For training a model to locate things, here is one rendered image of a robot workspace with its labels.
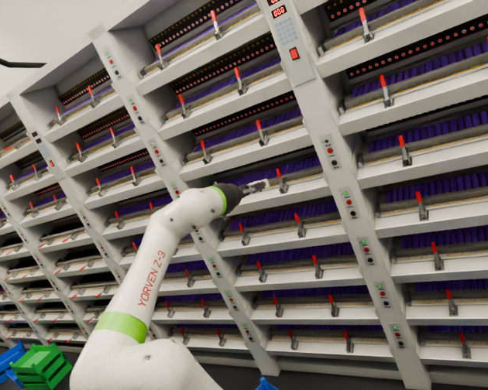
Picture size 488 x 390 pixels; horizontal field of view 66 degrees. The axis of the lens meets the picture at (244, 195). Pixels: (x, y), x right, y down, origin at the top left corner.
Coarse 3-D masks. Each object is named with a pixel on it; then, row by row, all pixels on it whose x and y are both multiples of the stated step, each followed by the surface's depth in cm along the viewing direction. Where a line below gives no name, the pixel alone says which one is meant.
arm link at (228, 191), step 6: (216, 186) 108; (222, 186) 109; (228, 186) 111; (222, 192) 107; (228, 192) 109; (234, 192) 111; (228, 198) 108; (234, 198) 110; (228, 204) 108; (234, 204) 111; (228, 210) 110
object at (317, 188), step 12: (288, 156) 150; (240, 168) 163; (252, 168) 160; (300, 180) 139; (312, 180) 135; (324, 180) 132; (264, 192) 147; (276, 192) 142; (288, 192) 138; (300, 192) 135; (312, 192) 133; (324, 192) 131; (240, 204) 149; (252, 204) 147; (264, 204) 145; (276, 204) 143
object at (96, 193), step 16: (128, 160) 192; (144, 160) 186; (96, 176) 206; (112, 176) 196; (128, 176) 181; (144, 176) 177; (160, 176) 162; (80, 192) 196; (96, 192) 198; (112, 192) 185; (128, 192) 177; (144, 192) 173
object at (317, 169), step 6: (312, 168) 137; (318, 168) 135; (288, 174) 142; (294, 174) 140; (300, 174) 139; (306, 174) 138; (312, 174) 137; (270, 180) 146; (276, 180) 145; (282, 180) 144; (288, 180) 143; (294, 180) 140; (270, 186) 145
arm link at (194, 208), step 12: (192, 192) 99; (204, 192) 101; (216, 192) 105; (168, 204) 106; (180, 204) 98; (192, 204) 97; (204, 204) 98; (216, 204) 103; (168, 216) 102; (180, 216) 98; (192, 216) 97; (204, 216) 98; (216, 216) 105; (180, 228) 101; (192, 228) 101
